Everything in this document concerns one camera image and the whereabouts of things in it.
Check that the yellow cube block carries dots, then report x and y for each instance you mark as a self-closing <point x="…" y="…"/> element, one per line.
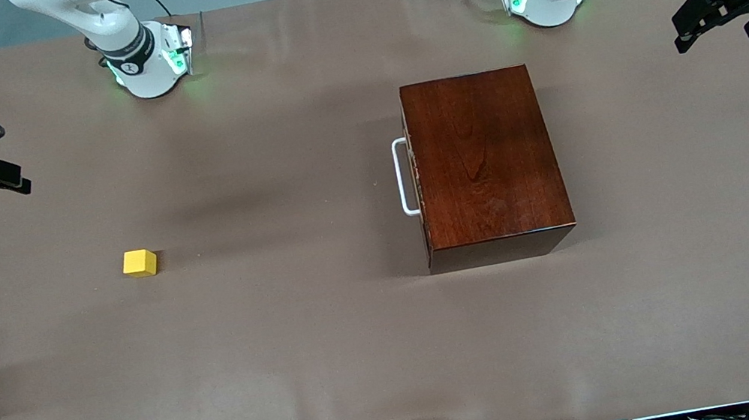
<point x="140" y="263"/>

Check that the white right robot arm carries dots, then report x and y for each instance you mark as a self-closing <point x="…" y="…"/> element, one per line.
<point x="142" y="74"/>

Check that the dark wooden drawer cabinet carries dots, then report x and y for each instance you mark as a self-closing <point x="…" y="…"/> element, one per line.
<point x="488" y="160"/>

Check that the table cover sheet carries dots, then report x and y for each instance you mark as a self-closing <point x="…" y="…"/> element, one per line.
<point x="294" y="368"/>

